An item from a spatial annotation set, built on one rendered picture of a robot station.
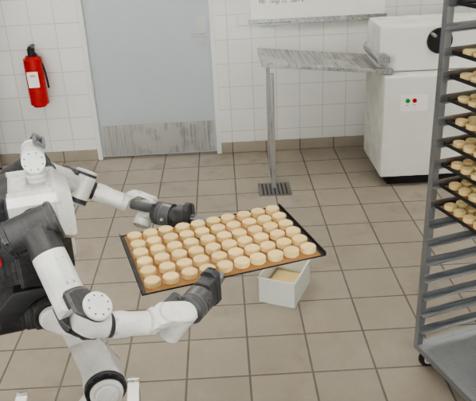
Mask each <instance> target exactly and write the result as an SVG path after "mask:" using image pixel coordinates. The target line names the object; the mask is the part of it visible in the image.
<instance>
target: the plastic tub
mask: <svg viewBox="0 0 476 401"><path fill-rule="evenodd" d="M257 278H258V279H259V301H260V302H266V303H270V304H274V305H278V306H286V307H290V308H295V307H296V306H297V304H298V301H299V300H300V298H301V297H302V295H303V293H304V291H305V290H306V288H307V286H308V285H309V283H310V259H308V260H303V261H300V262H296V263H289V264H286V265H282V266H278V267H271V268H267V269H263V270H262V271H261V273H260V274H259V276H258V277H257Z"/></svg>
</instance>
